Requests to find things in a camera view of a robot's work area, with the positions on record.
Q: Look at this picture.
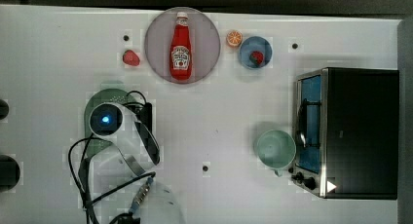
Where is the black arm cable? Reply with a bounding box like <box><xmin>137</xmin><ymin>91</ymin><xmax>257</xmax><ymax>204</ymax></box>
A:
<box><xmin>67</xmin><ymin>90</ymin><xmax>157</xmax><ymax>224</ymax></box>

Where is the black utensil holder cup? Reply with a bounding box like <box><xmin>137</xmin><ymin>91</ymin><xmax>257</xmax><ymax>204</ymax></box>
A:
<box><xmin>0</xmin><ymin>155</ymin><xmax>20</xmax><ymax>192</ymax></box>

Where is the strawberry in blue bowl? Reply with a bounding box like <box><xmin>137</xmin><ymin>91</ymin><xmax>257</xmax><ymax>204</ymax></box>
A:
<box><xmin>249</xmin><ymin>51</ymin><xmax>264</xmax><ymax>66</ymax></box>

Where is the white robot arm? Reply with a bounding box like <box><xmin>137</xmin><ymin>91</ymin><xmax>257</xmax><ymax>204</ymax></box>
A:
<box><xmin>78</xmin><ymin>102</ymin><xmax>186</xmax><ymax>224</ymax></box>

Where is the blue bowl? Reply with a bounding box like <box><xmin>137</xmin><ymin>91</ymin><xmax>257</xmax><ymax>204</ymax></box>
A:
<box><xmin>239</xmin><ymin>36</ymin><xmax>273</xmax><ymax>70</ymax></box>

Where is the red ketchup bottle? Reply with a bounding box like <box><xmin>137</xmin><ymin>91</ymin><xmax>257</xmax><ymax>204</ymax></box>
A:
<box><xmin>169</xmin><ymin>12</ymin><xmax>193</xmax><ymax>81</ymax></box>

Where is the red toy strawberry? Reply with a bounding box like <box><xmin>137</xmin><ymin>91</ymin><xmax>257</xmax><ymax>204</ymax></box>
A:
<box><xmin>123</xmin><ymin>50</ymin><xmax>140</xmax><ymax>66</ymax></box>

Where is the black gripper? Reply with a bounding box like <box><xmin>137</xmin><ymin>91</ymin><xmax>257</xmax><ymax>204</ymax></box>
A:
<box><xmin>128</xmin><ymin>102</ymin><xmax>153</xmax><ymax>131</ymax></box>

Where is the orange slice toy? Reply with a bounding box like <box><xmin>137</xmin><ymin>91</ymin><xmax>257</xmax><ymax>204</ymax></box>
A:
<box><xmin>226</xmin><ymin>30</ymin><xmax>243</xmax><ymax>48</ymax></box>

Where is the black toaster oven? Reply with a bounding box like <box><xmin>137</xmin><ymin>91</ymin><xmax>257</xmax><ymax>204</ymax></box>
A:
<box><xmin>288</xmin><ymin>67</ymin><xmax>399</xmax><ymax>200</ymax></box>

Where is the black cylinder cup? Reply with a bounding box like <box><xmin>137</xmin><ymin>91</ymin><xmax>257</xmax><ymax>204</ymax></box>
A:
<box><xmin>0</xmin><ymin>99</ymin><xmax>10</xmax><ymax>120</ymax></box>

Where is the grey round plate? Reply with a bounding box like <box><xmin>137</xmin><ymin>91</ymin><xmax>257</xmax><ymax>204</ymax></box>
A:
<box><xmin>144</xmin><ymin>7</ymin><xmax>221</xmax><ymax>84</ymax></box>

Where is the green mug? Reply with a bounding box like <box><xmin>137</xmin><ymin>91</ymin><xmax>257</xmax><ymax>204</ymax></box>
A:
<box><xmin>253</xmin><ymin>130</ymin><xmax>296</xmax><ymax>177</ymax></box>

